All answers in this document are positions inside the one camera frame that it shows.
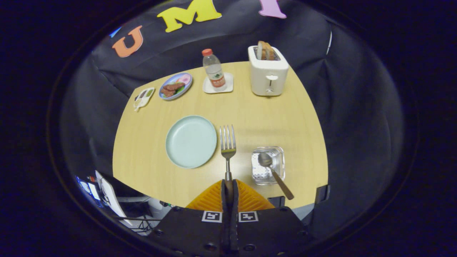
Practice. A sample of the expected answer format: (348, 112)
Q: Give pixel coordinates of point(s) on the blue plate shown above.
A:
(185, 89)

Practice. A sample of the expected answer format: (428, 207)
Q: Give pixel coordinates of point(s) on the pale green plate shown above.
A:
(191, 141)

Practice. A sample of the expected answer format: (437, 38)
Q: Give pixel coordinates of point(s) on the water bottle with red cap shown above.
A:
(215, 73)

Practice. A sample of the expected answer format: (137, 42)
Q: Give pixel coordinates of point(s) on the white divided sauce dish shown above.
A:
(144, 97)

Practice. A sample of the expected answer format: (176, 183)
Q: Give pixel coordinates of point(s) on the white square coaster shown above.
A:
(229, 85)

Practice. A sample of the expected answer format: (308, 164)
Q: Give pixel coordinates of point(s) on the white board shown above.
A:
(114, 200)

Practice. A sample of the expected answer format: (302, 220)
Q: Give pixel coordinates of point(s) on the blue lit screen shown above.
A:
(87, 187)

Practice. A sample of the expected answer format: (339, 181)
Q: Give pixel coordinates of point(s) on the toasted bread slice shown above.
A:
(270, 53)
(261, 50)

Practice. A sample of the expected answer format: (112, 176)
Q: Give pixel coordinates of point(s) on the pink ham slice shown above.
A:
(185, 79)

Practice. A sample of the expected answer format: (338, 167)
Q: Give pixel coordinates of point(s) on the brown meat slice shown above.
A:
(174, 86)
(166, 92)

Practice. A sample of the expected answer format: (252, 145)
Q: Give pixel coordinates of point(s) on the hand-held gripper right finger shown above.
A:
(267, 232)

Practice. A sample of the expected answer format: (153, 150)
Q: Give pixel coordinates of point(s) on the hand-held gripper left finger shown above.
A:
(189, 232)

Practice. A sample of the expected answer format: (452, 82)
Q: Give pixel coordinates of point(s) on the white toaster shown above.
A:
(268, 80)

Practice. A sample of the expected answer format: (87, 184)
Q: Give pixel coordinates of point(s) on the clear plastic drain basket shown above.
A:
(260, 175)

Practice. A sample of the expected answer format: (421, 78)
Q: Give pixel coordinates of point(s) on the black backdrop cloth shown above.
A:
(228, 39)

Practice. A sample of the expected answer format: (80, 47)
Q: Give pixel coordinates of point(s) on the black table clamp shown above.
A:
(322, 193)

